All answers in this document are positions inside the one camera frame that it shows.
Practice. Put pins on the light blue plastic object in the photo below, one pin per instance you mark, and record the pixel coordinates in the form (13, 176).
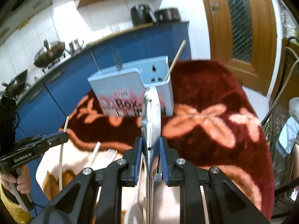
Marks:
(287, 137)

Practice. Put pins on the white chopstick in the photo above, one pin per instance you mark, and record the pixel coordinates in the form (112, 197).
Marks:
(61, 163)

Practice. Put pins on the stainless steel kettle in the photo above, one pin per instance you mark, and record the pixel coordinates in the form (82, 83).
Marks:
(76, 45)

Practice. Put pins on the white plastic spoon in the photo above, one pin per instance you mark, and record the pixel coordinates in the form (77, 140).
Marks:
(133, 210)

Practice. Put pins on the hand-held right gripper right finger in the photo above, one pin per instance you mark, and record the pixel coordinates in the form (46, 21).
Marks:
(163, 161)

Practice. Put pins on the dark metal wok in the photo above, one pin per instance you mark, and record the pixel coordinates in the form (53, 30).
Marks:
(49, 56)

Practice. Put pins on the red floral blanket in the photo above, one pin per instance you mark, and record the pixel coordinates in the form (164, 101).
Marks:
(210, 93)

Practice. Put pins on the gas stove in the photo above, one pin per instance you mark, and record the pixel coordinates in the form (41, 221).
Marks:
(55, 64)

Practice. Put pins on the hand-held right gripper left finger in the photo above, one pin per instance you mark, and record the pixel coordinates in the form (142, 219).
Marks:
(138, 154)

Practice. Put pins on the grey range hood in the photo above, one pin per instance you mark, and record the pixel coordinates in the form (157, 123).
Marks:
(23, 9)

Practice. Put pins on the metal ladle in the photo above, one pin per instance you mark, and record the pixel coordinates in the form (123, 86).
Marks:
(46, 44)

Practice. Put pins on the light blue utensil holder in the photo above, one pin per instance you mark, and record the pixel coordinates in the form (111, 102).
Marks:
(121, 84)

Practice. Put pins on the stainless steel spoon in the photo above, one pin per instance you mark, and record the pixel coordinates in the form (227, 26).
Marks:
(151, 116)

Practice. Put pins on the wooden door with glass panel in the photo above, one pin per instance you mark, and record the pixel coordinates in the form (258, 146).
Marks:
(215, 39)

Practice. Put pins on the pale plastic fork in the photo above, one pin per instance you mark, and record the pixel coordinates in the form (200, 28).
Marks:
(110, 155)

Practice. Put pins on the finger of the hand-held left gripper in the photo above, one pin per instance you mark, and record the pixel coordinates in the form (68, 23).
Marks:
(35, 139)
(56, 141)

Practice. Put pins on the person's left hand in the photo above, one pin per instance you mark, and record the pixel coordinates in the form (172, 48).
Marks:
(24, 182)

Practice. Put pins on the black frying pan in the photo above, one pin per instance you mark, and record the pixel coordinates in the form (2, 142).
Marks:
(17, 80)

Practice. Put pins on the metal fork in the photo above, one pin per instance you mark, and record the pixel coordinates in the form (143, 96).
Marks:
(116, 60)

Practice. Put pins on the black metal rack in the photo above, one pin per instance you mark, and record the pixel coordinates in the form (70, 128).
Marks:
(268, 119)

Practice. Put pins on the wooden chopstick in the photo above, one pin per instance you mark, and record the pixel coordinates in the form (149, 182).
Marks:
(94, 60)
(176, 56)

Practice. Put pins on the person's left forearm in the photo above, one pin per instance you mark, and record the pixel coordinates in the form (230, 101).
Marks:
(9, 207)

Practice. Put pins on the blue kitchen base cabinets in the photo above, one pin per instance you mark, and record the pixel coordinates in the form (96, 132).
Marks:
(70, 74)

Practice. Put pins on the black air fryer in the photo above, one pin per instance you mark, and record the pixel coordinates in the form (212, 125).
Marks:
(140, 14)

